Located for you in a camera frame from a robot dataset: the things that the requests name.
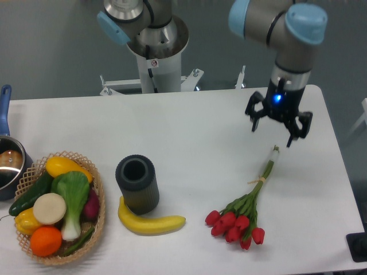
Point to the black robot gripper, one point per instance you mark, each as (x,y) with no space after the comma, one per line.
(281,105)

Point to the red tulip bouquet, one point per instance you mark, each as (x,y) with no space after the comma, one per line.
(237,222)

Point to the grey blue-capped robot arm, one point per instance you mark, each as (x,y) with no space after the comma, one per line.
(295,30)

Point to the black device at table edge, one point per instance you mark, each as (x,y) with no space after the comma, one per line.
(357,246)

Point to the dark grey ribbed vase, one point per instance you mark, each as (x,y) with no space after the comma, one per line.
(136,178)

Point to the yellow banana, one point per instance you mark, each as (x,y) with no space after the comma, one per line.
(148,226)

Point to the purple sweet potato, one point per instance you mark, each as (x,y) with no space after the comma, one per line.
(91,208)

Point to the green bok choy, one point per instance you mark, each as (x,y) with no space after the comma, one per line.
(73,187)

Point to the green bean pod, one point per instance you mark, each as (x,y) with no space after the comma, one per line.
(79,244)

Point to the yellow squash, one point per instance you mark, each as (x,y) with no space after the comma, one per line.
(58,165)

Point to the dark green cucumber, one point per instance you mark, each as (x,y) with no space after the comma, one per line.
(27,200)

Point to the woven wicker basket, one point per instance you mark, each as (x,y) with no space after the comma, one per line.
(30,177)

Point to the beige round radish slice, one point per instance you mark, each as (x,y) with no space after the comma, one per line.
(49,208)

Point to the orange fruit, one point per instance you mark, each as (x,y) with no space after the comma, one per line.
(45,241)

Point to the yellow bell pepper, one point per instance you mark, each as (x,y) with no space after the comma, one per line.
(26,223)

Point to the white furniture frame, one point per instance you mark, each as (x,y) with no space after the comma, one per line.
(357,128)

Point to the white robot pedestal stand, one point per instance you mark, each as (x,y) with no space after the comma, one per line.
(178,45)

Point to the blue-handled saucepan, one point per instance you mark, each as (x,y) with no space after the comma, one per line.
(14,158)

